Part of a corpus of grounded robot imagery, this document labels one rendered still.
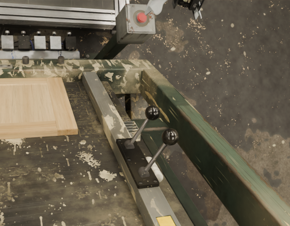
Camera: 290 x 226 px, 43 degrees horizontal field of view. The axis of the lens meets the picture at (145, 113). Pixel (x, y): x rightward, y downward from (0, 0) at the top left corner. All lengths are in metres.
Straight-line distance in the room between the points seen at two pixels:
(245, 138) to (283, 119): 0.36
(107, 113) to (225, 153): 0.37
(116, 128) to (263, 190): 0.42
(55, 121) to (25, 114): 0.10
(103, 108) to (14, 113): 0.26
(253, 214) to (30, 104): 0.74
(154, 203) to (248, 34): 2.23
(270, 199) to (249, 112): 1.96
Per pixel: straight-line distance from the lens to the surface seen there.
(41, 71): 1.42
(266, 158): 2.85
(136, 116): 1.58
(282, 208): 0.84
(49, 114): 1.15
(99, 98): 1.20
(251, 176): 0.90
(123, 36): 1.54
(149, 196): 0.79
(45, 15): 2.19
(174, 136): 0.79
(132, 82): 1.50
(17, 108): 1.19
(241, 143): 2.73
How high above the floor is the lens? 2.29
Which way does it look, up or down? 71 degrees down
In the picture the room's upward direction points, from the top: 76 degrees clockwise
